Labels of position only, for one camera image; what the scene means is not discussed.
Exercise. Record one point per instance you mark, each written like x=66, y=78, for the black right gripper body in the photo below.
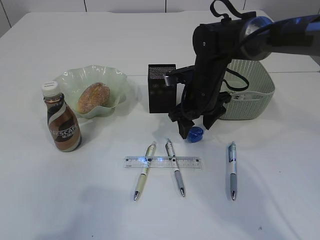
x=214, y=46

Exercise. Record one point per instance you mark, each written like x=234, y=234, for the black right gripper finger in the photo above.
x=210, y=117
x=184, y=126

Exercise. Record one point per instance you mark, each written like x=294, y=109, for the blue pencil sharpener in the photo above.
x=195, y=134

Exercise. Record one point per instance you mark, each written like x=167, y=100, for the pink paper ball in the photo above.
x=240, y=97

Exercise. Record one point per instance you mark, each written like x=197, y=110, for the sugared bread roll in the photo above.
x=97, y=94

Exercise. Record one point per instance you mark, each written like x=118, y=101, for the brown Nescafe coffee bottle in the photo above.
x=61, y=120

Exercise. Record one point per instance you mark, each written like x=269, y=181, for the blue grey right robot arm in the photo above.
x=249, y=37

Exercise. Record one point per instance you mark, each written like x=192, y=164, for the grey grip pen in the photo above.
x=176, y=170

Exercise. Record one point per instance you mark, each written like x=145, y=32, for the black mesh pen holder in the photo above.
x=161, y=98

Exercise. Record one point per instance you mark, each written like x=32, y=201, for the blue grip pen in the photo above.
x=232, y=158

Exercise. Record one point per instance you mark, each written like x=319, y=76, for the cream grip pen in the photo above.
x=144, y=173

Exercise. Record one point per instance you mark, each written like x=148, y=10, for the green woven plastic basket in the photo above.
x=259, y=93

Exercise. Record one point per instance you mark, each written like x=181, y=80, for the green wavy glass plate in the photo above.
x=74, y=82

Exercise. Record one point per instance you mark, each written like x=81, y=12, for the clear plastic ruler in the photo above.
x=182, y=162

